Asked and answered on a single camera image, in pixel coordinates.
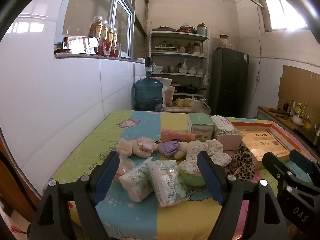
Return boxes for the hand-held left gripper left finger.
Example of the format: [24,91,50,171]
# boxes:
[29,151,120,240]

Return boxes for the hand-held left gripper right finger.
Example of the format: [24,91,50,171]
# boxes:
[197,151,284,240]

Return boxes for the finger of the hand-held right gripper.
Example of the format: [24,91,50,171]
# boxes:
[289,149,320,189]
[262,151,320,232]

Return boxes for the pink plush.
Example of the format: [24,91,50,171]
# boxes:
[112,154,137,184]

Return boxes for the shallow cardboard tray box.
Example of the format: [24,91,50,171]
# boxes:
[229,120,313,170]

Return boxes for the green print tissue pack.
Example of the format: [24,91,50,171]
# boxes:
[119,157,154,202]

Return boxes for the leopard print scrunchie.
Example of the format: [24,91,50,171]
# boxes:
[224,146,255,182]

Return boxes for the beige teddy bear pink dress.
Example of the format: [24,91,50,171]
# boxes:
[117,137,159,158]

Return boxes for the teal print tissue pack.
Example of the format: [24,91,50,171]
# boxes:
[147,160,188,207]

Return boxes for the plush bear purple dress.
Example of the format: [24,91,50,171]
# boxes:
[159,141,193,159]

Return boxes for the pink soft packet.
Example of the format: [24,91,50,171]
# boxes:
[161,129,197,144]

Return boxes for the white bowl with rim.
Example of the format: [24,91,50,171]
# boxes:
[292,114,305,126]

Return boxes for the kitchen counter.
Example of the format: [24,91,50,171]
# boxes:
[257,106,320,153]

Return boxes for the floral tissue pack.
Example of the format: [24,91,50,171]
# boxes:
[210,115,243,150]

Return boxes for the cluster of condiment bottles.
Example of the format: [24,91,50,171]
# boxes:
[282,98,312,128]

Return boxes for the striped cartoon bed sheet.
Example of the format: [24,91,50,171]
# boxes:
[49,110,320,240]

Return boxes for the green tissue box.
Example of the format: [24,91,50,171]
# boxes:
[187,112,215,142]

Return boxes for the cardboard sheet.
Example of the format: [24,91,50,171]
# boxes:
[277,65,320,110]

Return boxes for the clear plastic bag of food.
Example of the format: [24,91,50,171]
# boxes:
[175,95,212,117]

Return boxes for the flat long box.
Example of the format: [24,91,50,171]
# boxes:
[164,106,193,113]

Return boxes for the brown wooden board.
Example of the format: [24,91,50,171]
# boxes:
[0,135,35,220]

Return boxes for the dark refrigerator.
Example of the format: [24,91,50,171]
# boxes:
[209,47,249,118]

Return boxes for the blue water jug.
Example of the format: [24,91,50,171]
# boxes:
[133,57,164,112]

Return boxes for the black frying pan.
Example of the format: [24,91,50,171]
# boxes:
[184,84,207,93]

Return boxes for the pink plastic container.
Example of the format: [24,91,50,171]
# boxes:
[162,86,175,107]

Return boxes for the white sack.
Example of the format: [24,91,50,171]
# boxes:
[151,76,173,90]

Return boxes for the glass jar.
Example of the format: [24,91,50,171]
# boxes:
[216,34,230,50]

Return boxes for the smartphone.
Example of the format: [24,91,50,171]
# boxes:
[62,36,98,54]

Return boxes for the high window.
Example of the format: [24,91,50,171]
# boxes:
[258,0,308,33]

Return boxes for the metal shelf rack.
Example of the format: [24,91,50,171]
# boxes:
[149,29,210,105]

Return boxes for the stacked red pans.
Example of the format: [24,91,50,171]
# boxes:
[178,24,196,33]

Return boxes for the sliding window frame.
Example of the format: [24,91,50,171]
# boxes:
[54,0,150,60]

